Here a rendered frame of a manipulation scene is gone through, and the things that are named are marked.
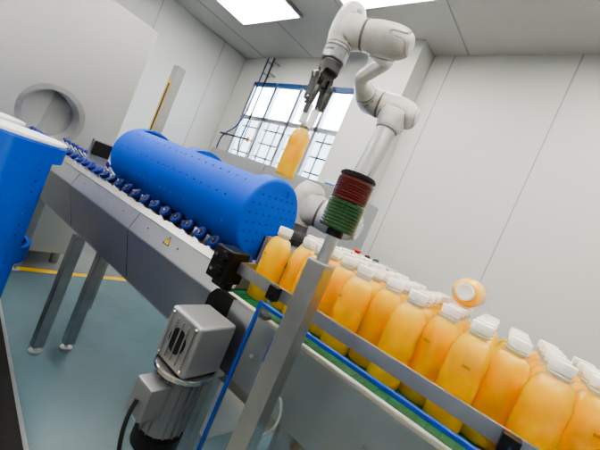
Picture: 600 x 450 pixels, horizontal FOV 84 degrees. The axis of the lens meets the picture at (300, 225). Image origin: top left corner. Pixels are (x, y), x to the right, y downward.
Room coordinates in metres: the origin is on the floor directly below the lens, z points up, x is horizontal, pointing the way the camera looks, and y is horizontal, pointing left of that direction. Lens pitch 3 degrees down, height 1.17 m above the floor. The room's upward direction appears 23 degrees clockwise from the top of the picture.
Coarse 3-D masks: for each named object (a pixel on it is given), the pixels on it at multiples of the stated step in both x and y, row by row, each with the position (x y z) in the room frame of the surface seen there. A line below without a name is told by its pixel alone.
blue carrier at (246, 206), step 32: (128, 160) 1.39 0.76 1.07; (160, 160) 1.27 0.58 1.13; (192, 160) 1.21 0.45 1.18; (160, 192) 1.26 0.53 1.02; (192, 192) 1.13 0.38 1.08; (224, 192) 1.05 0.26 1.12; (256, 192) 1.02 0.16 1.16; (288, 192) 1.14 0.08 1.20; (224, 224) 1.04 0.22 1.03; (256, 224) 1.06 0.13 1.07; (288, 224) 1.20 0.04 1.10
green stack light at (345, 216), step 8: (336, 200) 0.55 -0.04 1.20; (344, 200) 0.54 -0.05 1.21; (328, 208) 0.56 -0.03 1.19; (336, 208) 0.54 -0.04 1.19; (344, 208) 0.54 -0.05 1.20; (352, 208) 0.54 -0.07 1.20; (360, 208) 0.55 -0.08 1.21; (328, 216) 0.55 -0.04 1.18; (336, 216) 0.54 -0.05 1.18; (344, 216) 0.54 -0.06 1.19; (352, 216) 0.54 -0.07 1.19; (360, 216) 0.55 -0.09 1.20; (328, 224) 0.54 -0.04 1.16; (336, 224) 0.54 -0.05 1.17; (344, 224) 0.54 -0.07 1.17; (352, 224) 0.55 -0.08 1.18; (344, 232) 0.54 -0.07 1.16; (352, 232) 0.55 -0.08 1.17
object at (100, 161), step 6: (90, 144) 1.80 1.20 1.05; (96, 144) 1.79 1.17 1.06; (102, 144) 1.81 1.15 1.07; (108, 144) 1.85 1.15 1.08; (90, 150) 1.79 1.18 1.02; (96, 150) 1.80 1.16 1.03; (102, 150) 1.82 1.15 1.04; (108, 150) 1.84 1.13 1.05; (90, 156) 1.80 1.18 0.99; (96, 156) 1.82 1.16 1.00; (102, 156) 1.83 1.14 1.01; (108, 156) 1.85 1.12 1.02; (96, 162) 1.83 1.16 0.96; (102, 162) 1.85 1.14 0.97
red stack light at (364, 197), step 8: (344, 176) 0.55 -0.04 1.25; (336, 184) 0.57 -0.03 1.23; (344, 184) 0.55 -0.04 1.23; (352, 184) 0.54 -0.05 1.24; (360, 184) 0.54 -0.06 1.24; (368, 184) 0.54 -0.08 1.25; (336, 192) 0.55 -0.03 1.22; (344, 192) 0.54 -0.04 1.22; (352, 192) 0.54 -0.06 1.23; (360, 192) 0.54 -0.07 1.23; (368, 192) 0.55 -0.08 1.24; (352, 200) 0.54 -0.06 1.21; (360, 200) 0.54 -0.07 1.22; (368, 200) 0.56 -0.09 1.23
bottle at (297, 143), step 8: (296, 128) 1.19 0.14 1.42; (304, 128) 1.19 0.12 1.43; (296, 136) 1.17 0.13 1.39; (304, 136) 1.17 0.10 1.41; (288, 144) 1.18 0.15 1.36; (296, 144) 1.17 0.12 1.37; (304, 144) 1.18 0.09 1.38; (288, 152) 1.17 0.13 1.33; (296, 152) 1.17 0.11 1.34; (280, 160) 1.18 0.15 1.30; (288, 160) 1.17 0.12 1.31; (296, 160) 1.17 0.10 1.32; (280, 168) 1.17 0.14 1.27; (288, 168) 1.17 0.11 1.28; (296, 168) 1.19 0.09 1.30; (288, 176) 1.17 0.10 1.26
